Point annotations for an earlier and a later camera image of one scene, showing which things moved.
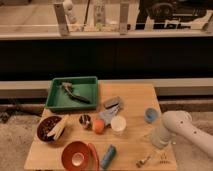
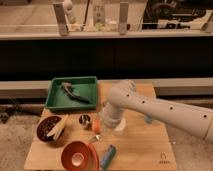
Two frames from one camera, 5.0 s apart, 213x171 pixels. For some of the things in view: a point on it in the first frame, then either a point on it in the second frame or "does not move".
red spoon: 95,157 does not move
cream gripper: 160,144 -> 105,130
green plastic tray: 73,93 does not move
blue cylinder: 108,156 does not move
